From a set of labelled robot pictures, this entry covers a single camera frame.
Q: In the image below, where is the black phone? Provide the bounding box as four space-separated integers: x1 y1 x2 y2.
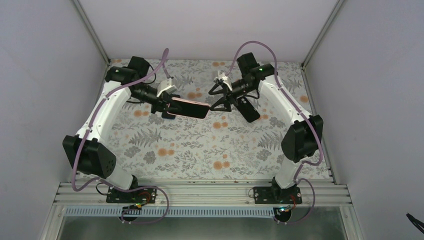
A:
161 112 175 120

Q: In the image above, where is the black phone case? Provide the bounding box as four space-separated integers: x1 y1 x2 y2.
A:
236 96 261 123

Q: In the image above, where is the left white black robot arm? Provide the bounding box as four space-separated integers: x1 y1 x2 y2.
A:
62 56 180 203

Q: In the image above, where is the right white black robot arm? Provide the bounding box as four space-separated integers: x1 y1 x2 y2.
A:
208 52 324 204

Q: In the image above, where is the floral patterned table mat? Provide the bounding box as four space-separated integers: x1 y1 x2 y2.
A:
103 60 311 180

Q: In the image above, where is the black object at edge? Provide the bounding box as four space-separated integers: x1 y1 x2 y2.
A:
406 213 424 234

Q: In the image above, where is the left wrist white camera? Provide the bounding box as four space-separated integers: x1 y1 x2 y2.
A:
156 78 177 98

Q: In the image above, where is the wrist white camera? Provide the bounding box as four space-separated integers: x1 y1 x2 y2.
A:
156 78 177 98
214 70 233 91

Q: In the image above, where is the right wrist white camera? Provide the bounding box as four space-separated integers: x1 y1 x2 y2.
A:
214 70 233 91

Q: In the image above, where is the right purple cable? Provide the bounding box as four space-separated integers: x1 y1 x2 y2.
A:
226 40 324 226

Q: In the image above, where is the purple cable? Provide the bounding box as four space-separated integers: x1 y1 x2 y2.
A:
71 47 170 225
226 40 324 226

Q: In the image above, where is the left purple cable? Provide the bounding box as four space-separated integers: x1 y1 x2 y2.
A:
71 47 170 225

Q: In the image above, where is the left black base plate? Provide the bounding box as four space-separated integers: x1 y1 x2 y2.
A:
105 187 157 205

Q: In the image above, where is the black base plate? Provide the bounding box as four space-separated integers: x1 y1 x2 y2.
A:
105 187 157 205
253 185 303 205

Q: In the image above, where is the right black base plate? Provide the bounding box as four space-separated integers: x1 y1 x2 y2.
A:
253 185 303 205

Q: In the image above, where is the slotted grey cable duct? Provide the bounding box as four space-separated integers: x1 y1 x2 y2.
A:
64 206 275 218

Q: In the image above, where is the aluminium mounting rail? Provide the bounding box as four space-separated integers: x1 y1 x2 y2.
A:
53 178 353 207

